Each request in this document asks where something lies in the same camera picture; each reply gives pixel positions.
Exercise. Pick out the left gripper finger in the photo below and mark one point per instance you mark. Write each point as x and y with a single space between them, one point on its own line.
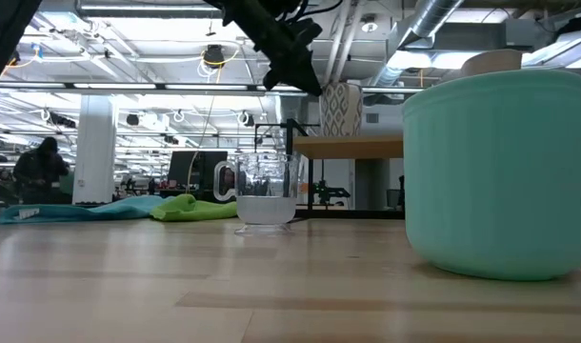
293 74

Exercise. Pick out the white patterned mug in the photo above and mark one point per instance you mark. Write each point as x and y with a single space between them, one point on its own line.
340 112

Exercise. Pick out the clear glass mug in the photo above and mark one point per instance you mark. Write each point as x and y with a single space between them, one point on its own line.
266 209

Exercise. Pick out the beige tapered cup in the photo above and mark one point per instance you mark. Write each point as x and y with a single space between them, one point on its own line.
490 64

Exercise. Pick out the teal mug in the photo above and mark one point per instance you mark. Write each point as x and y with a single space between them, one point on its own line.
495 190

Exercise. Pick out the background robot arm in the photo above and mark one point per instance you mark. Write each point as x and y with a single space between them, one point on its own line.
328 193

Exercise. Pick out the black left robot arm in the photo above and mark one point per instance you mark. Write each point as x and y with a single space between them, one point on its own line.
5 38

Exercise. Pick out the round ceiling sensor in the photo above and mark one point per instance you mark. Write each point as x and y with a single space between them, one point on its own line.
369 26

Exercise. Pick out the dark background monitor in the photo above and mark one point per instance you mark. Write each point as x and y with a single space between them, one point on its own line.
202 167

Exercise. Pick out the grey waste bin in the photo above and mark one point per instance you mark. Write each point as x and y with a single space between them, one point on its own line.
394 199

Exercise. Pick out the long ceiling light bar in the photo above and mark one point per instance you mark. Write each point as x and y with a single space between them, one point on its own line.
114 86

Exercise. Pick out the green cloth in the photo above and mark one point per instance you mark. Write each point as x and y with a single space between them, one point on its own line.
190 212

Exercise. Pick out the white building column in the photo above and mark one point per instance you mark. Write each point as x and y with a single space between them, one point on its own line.
95 152

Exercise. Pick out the blue cloth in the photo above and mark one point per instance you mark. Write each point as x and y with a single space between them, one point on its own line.
81 212

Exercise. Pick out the person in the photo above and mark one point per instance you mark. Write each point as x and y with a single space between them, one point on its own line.
40 171

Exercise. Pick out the wooden shelf with black frame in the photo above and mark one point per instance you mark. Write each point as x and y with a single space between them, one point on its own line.
347 147

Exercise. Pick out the silver spiral duct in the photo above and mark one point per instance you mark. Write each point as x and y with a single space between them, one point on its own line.
428 19

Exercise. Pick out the grey rectangular duct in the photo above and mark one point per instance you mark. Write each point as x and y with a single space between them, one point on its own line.
462 35

